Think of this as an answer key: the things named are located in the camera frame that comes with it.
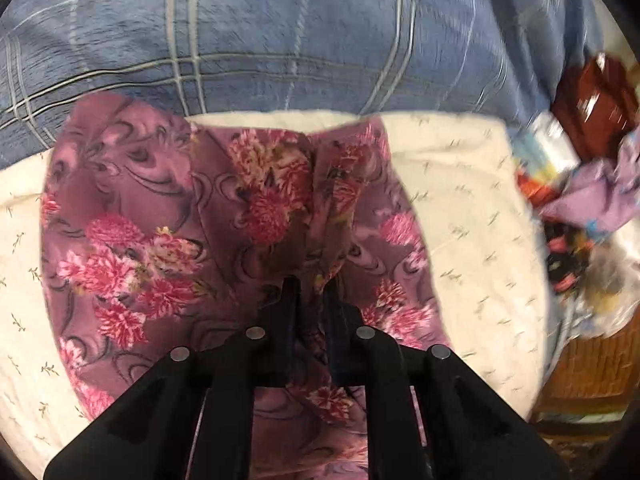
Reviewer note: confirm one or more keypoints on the cream patterned pillow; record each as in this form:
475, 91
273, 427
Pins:
489, 277

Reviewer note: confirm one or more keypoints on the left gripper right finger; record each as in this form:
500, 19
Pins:
429, 415

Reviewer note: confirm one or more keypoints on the colourful printed package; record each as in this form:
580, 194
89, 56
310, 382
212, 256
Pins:
543, 156

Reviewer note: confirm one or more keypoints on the wicker basket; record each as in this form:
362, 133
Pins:
591, 387

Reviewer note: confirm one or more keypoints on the purple floral garment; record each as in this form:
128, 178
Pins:
158, 233

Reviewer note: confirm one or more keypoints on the dark floral cloth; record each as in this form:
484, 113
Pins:
568, 253

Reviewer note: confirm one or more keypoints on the blue plaid bed cover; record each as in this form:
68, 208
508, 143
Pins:
502, 58

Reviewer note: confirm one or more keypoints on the lilac cloth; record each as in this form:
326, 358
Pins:
600, 196

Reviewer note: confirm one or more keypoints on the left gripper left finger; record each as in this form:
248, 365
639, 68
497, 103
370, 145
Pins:
191, 415

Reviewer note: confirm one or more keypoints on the maroon plastic bag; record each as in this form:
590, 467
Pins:
596, 107

